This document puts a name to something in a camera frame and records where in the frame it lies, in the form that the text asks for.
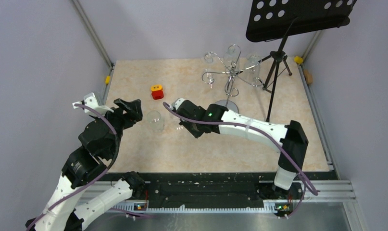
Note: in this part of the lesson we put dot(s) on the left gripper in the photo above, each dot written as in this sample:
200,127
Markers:
134,113

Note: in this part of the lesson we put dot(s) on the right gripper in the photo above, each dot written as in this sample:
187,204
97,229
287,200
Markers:
196,134

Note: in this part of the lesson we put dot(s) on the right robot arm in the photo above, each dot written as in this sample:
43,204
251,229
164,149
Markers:
289,140

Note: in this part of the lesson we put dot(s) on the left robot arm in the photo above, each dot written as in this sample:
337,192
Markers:
99,149

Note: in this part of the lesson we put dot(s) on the chrome wine glass rack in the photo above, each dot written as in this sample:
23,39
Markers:
230,90

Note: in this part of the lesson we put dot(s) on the red and yellow block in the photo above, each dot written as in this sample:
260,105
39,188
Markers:
157,91

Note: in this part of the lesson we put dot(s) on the yellow corner clip left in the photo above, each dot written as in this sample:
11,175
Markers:
107,80

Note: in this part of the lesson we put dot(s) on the yellow corner clip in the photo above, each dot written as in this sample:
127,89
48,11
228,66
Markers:
107,80
299,60

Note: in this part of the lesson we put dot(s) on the black music stand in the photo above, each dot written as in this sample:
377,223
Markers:
278,19

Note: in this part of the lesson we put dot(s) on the yellow corner clip right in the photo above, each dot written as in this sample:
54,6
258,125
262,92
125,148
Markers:
299,60

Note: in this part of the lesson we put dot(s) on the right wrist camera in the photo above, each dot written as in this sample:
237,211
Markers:
176,104

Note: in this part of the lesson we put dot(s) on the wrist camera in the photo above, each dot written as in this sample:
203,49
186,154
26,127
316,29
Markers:
176,104
93,101

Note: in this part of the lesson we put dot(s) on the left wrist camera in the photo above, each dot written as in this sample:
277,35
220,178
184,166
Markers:
93,101

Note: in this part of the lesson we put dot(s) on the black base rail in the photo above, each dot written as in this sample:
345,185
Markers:
213,190

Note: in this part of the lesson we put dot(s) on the brown wall clip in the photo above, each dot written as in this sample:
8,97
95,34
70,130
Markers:
308,77

